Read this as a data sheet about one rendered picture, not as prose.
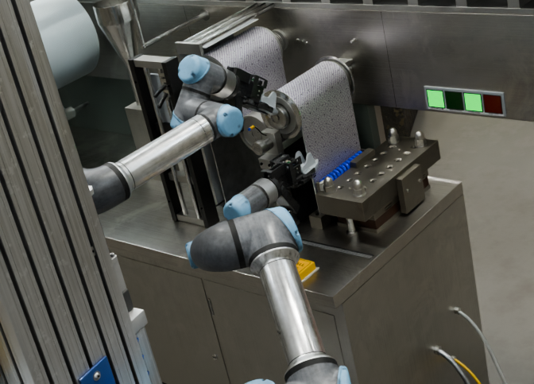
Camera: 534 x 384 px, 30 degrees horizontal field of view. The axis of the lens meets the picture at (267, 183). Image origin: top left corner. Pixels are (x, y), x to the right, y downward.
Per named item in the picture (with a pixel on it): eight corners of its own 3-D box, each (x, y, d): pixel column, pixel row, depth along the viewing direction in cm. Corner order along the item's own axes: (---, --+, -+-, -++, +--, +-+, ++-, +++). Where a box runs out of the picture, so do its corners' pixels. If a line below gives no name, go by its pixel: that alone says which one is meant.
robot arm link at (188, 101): (187, 132, 244) (202, 90, 245) (161, 125, 253) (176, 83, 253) (210, 141, 250) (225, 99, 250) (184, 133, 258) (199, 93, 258)
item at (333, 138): (313, 188, 285) (301, 129, 278) (360, 152, 300) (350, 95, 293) (315, 188, 285) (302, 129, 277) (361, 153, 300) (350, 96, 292)
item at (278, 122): (265, 125, 282) (265, 102, 277) (269, 122, 283) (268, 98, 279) (285, 133, 278) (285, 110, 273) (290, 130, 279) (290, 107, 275)
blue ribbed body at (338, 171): (318, 191, 286) (315, 180, 285) (360, 158, 300) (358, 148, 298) (327, 192, 284) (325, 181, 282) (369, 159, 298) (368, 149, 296)
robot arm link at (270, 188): (272, 211, 266) (249, 206, 272) (282, 203, 269) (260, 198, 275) (266, 186, 263) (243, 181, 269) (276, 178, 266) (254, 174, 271)
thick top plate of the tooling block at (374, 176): (319, 213, 282) (315, 194, 280) (396, 152, 308) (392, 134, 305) (365, 222, 272) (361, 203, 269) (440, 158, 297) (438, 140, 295)
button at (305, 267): (280, 277, 269) (279, 269, 268) (296, 264, 273) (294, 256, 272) (300, 282, 264) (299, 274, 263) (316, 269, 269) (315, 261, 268)
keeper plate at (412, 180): (400, 212, 285) (395, 179, 280) (419, 196, 291) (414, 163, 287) (408, 214, 283) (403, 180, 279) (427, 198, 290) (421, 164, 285)
